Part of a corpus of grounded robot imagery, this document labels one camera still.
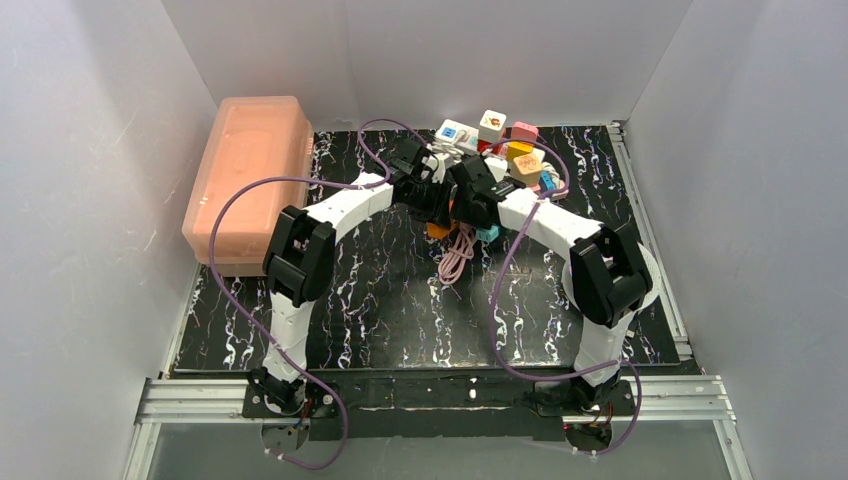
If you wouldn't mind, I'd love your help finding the pink power cord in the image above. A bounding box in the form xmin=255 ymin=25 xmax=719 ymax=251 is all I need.
xmin=438 ymin=223 xmax=480 ymax=287

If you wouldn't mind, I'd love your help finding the pink power strip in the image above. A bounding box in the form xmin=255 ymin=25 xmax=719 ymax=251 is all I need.
xmin=531 ymin=180 xmax=569 ymax=202

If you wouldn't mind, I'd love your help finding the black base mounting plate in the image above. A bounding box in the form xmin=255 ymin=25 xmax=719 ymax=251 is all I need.
xmin=241 ymin=368 xmax=636 ymax=441

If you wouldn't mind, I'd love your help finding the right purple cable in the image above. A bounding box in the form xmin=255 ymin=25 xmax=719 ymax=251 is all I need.
xmin=487 ymin=137 xmax=643 ymax=457

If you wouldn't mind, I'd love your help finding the teal white charger plug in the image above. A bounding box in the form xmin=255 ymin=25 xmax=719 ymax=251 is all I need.
xmin=475 ymin=225 xmax=501 ymax=243

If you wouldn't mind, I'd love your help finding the purple cable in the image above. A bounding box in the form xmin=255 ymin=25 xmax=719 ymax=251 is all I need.
xmin=487 ymin=137 xmax=643 ymax=457
xmin=207 ymin=119 xmax=432 ymax=473

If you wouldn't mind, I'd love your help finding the orange socket cube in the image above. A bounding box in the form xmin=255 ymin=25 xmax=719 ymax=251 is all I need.
xmin=426 ymin=194 xmax=458 ymax=240

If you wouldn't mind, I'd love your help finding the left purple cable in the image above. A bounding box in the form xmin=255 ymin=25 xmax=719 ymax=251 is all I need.
xmin=207 ymin=119 xmax=432 ymax=473

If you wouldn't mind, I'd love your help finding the blue plug with white cable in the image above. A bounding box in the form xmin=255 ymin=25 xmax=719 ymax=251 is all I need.
xmin=538 ymin=169 xmax=560 ymax=193

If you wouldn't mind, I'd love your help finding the pink charger plug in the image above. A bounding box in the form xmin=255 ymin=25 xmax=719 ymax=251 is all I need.
xmin=510 ymin=121 xmax=539 ymax=142

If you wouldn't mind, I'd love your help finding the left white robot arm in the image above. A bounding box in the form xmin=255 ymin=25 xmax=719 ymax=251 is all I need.
xmin=249 ymin=141 xmax=452 ymax=416

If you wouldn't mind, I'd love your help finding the pink translucent storage box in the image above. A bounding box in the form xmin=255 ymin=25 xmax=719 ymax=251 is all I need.
xmin=182 ymin=96 xmax=313 ymax=277

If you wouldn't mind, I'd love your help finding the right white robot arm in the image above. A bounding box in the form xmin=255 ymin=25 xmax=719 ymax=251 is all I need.
xmin=448 ymin=155 xmax=658 ymax=408

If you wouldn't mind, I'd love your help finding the white coiled cord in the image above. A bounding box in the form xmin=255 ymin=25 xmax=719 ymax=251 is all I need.
xmin=430 ymin=140 xmax=473 ymax=167

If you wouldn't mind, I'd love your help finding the tan yellow charger plug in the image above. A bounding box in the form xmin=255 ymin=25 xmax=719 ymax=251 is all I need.
xmin=507 ymin=141 xmax=543 ymax=187

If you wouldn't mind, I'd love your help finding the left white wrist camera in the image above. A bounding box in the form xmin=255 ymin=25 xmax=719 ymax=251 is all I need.
xmin=420 ymin=153 xmax=452 ymax=184

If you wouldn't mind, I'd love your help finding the white red charger plug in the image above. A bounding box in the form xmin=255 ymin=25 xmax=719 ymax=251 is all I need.
xmin=477 ymin=110 xmax=506 ymax=152

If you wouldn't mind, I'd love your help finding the white filament spool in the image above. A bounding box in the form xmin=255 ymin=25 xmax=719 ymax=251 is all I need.
xmin=562 ymin=243 xmax=660 ymax=324

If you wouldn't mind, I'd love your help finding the white power strip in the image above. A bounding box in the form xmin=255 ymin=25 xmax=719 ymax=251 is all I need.
xmin=433 ymin=119 xmax=478 ymax=156

